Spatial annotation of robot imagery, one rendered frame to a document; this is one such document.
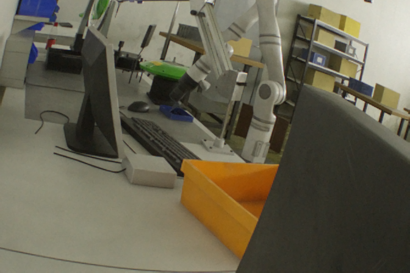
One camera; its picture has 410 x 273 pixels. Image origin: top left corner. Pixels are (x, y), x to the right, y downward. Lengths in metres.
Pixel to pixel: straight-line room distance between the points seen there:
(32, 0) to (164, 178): 1.17
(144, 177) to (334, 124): 0.97
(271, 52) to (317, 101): 1.55
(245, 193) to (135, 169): 0.30
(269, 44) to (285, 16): 6.08
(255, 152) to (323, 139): 1.57
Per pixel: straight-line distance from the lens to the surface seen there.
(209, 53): 1.68
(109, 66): 1.10
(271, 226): 0.30
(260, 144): 1.81
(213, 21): 1.71
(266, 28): 1.83
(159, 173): 1.19
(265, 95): 1.78
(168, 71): 2.06
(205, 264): 0.89
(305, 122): 0.28
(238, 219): 0.92
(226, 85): 1.62
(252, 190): 1.25
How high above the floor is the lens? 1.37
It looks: 14 degrees down
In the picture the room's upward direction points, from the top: 15 degrees clockwise
